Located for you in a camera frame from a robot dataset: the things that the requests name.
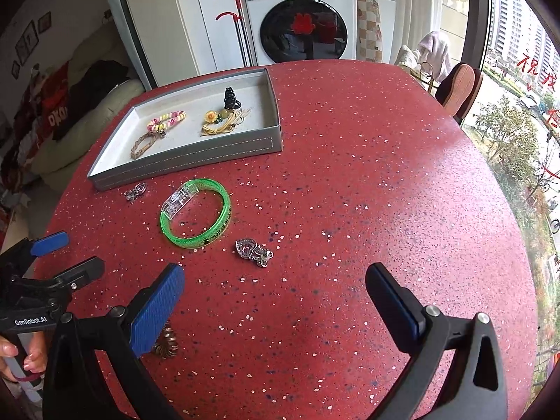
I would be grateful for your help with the cream leather sofa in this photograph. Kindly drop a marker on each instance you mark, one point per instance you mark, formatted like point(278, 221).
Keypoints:
point(109, 105)

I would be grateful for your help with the grey tray box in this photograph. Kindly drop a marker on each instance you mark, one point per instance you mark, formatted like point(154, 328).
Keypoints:
point(197, 157)

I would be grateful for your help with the red printed blanket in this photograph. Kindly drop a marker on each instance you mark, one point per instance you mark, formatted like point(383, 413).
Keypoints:
point(52, 109)

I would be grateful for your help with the checkered board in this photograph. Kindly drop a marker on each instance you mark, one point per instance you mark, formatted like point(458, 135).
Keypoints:
point(369, 26)

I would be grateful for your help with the white cabinet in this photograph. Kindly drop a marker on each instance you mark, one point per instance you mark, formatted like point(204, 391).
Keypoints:
point(183, 22)

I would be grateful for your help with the black claw hair clip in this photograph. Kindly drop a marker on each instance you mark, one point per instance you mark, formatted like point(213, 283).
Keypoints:
point(229, 98)

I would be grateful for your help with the small picture frame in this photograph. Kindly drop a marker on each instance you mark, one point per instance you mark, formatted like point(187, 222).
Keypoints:
point(44, 22)
point(15, 68)

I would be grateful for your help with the silver heart brooch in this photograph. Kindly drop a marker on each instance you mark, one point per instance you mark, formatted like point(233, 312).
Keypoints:
point(253, 251)

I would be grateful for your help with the white washing machine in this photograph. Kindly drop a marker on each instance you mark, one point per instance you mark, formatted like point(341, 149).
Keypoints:
point(262, 8)

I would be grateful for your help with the tall picture frame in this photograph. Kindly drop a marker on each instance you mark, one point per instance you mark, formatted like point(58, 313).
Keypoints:
point(27, 43)

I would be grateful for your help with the white cloth on chair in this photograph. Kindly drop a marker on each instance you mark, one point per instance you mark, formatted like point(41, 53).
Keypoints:
point(433, 52)

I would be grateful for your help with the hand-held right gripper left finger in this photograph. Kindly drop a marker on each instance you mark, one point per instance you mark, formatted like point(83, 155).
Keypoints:
point(157, 310)

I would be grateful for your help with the green translucent bangle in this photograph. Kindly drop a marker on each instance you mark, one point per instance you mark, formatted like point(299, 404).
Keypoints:
point(168, 227)

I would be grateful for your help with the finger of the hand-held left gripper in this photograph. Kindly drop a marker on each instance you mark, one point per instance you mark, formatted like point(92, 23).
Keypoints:
point(50, 243)
point(81, 272)

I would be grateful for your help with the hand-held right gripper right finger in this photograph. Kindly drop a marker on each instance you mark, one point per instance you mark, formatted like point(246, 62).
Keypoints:
point(398, 310)

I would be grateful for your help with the black clothes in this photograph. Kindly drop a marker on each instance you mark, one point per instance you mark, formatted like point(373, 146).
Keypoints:
point(96, 87)

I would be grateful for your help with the person's left hand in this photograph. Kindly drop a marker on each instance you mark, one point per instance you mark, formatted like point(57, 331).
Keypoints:
point(37, 356)

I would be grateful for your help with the small silver brooch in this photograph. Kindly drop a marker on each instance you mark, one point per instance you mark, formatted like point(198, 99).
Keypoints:
point(134, 192)

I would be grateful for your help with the white curtain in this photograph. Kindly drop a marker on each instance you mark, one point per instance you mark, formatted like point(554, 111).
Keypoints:
point(418, 4)

